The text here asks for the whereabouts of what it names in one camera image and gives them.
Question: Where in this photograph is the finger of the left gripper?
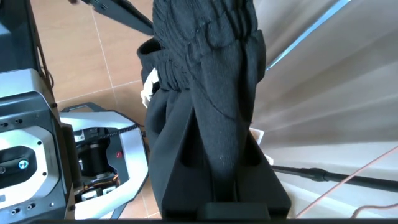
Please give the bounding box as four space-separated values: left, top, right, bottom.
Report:
82 0 155 35

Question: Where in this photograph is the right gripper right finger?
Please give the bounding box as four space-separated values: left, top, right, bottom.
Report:
236 130 292 218

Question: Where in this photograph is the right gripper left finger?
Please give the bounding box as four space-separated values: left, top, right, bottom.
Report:
161 107 218 218

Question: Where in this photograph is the black garment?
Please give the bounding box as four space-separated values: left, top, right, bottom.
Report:
136 0 268 215

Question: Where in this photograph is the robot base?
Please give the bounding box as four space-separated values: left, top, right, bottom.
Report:
0 0 150 220

